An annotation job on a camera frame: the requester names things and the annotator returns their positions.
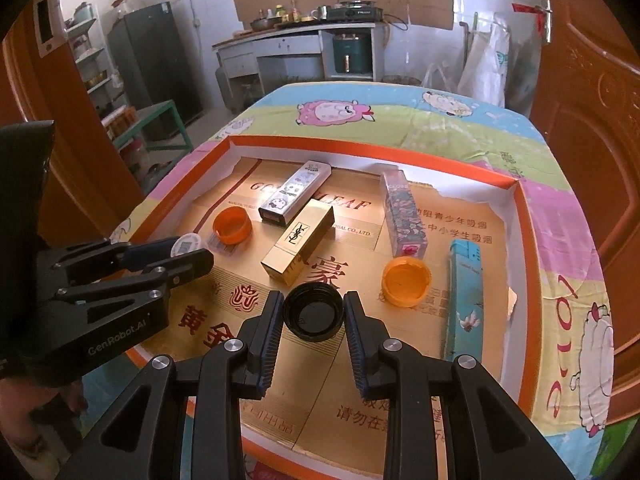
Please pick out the brown wooden door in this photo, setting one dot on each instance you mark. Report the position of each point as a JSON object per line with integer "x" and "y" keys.
{"x": 595, "y": 160}

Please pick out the floral lip gloss box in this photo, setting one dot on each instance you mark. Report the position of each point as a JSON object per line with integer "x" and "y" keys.
{"x": 404, "y": 215}

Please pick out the metal mug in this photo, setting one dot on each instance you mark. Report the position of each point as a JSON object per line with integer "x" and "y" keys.
{"x": 321, "y": 12}

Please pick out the white storage shelf rack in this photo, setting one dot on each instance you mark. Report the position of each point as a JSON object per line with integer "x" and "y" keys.
{"x": 90, "y": 60}

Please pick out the orange-edged cardboard box tray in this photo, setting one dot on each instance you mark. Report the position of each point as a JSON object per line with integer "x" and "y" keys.
{"x": 530, "y": 310}

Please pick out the green metal table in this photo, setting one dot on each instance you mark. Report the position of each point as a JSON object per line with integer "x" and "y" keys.
{"x": 150, "y": 120}

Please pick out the dark green air fryer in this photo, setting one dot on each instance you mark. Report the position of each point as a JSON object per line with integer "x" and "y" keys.
{"x": 352, "y": 52}

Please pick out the white wall switch box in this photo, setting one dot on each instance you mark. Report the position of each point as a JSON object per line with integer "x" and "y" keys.
{"x": 50, "y": 22}

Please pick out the white cartoon print box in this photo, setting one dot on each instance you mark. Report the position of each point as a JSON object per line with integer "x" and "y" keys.
{"x": 295, "y": 192}

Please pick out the metal pot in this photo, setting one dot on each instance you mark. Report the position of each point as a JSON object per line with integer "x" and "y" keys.
{"x": 265, "y": 23}

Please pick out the teal lighter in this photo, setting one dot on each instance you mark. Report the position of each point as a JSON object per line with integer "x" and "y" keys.
{"x": 465, "y": 305}

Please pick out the dark orange bottle cap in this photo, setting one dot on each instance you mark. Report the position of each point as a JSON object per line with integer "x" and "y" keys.
{"x": 231, "y": 227}

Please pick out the light orange bottle cap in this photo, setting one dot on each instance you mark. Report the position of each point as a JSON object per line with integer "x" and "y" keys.
{"x": 406, "y": 282}

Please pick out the kitchen counter cabinet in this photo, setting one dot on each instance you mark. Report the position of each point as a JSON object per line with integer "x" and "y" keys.
{"x": 290, "y": 50}

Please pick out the gold lipstick box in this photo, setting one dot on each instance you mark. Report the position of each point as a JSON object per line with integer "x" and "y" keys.
{"x": 300, "y": 245}

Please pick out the white bottle cap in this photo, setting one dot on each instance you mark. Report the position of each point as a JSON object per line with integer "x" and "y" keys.
{"x": 189, "y": 243}

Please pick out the grey gas cylinder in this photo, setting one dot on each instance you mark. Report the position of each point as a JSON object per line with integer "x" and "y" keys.
{"x": 226, "y": 87}

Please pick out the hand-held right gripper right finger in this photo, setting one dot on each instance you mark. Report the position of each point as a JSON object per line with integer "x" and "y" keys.
{"x": 356, "y": 347}

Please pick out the person's left hand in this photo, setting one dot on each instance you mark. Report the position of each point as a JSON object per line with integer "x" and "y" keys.
{"x": 45, "y": 405}

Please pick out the dark green refrigerator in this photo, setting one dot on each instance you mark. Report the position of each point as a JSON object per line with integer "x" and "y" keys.
{"x": 150, "y": 60}

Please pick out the white plastic bags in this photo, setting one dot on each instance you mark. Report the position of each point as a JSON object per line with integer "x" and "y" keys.
{"x": 492, "y": 65}

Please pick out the brown wooden door frame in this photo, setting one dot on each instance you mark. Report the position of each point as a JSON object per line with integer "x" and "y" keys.
{"x": 30, "y": 90}

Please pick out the gold cardboard liner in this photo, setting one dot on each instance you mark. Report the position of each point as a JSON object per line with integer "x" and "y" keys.
{"x": 350, "y": 220}

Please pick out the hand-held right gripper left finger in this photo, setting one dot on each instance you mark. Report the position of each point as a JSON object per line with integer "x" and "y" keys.
{"x": 266, "y": 342}

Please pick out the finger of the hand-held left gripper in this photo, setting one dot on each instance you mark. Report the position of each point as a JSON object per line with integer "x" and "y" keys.
{"x": 190, "y": 266}
{"x": 145, "y": 255}

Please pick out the cartoon sheep printed blanket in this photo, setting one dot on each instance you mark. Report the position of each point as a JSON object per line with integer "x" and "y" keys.
{"x": 400, "y": 115}

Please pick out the black gas stove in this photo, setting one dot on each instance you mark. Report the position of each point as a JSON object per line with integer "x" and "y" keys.
{"x": 356, "y": 11}

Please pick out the black bottle cap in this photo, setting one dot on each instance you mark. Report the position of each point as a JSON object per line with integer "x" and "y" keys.
{"x": 312, "y": 315}

